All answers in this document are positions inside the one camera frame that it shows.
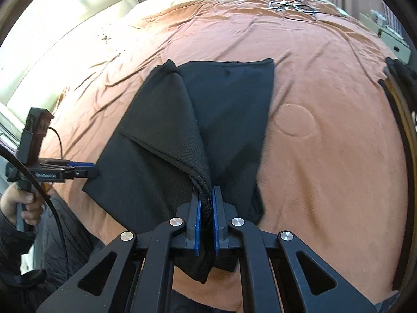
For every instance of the pale green nightstand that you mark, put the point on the pale green nightstand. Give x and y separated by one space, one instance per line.
395 44

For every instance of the person's left hand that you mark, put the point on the person's left hand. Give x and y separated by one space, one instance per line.
13 202

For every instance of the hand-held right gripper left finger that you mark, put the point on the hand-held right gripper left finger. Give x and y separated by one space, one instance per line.
196 228

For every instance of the orange blanket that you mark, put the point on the orange blanket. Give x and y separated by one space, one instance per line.
325 169

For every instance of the black sleeveless shirt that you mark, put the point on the black sleeveless shirt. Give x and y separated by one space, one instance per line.
228 104

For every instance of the person's left forearm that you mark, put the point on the person's left forearm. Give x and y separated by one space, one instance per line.
13 244

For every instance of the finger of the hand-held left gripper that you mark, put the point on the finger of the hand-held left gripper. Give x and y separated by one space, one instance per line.
81 165
85 173

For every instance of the cream padded headboard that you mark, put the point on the cream padded headboard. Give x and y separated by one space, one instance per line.
65 39

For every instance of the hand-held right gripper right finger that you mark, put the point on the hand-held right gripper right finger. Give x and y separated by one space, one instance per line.
216 228

